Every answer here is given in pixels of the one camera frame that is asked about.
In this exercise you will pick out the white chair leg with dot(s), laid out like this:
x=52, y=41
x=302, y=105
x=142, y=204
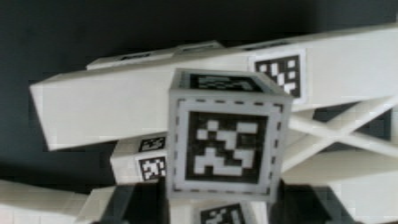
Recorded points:
x=139, y=159
x=151, y=57

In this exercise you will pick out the white chair back frame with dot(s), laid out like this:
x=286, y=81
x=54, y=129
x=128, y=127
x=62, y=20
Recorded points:
x=333, y=68

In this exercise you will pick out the white U-shaped fence frame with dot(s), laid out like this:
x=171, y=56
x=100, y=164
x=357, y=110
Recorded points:
x=34, y=205

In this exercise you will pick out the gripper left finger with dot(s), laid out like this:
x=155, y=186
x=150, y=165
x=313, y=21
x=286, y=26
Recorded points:
x=137, y=205

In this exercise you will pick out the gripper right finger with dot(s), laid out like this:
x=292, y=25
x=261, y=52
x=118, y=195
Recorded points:
x=308, y=206

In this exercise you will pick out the white tagged cube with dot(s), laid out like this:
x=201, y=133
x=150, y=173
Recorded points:
x=217, y=212
x=230, y=109

